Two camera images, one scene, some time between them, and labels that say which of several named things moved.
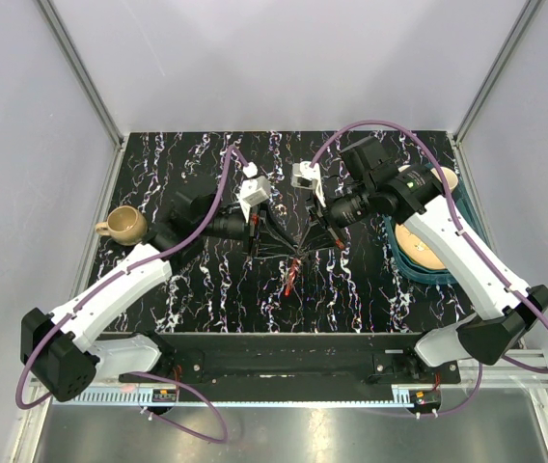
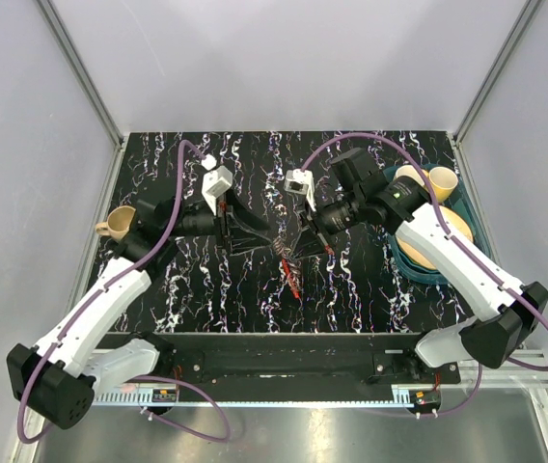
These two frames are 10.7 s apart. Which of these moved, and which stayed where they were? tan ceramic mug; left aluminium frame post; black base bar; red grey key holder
Moved: red grey key holder
Stayed: left aluminium frame post; tan ceramic mug; black base bar
